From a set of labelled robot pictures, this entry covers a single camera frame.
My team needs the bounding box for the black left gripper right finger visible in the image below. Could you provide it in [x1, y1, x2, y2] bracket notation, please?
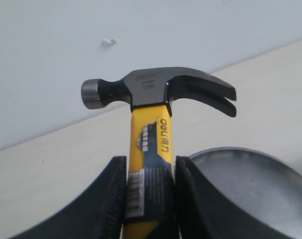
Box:
[175, 156, 288, 239]

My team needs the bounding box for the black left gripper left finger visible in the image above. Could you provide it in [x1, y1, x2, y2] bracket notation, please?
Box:
[14, 156, 127, 239]

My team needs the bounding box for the yellow black claw hammer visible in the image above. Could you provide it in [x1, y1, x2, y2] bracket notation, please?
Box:
[81, 67, 237, 239]

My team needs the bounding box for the round stainless steel plate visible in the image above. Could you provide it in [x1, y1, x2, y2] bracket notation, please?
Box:
[190, 147, 302, 239]

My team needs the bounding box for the small white wall hook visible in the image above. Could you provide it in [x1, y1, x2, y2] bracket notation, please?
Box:
[103, 38, 118, 47]

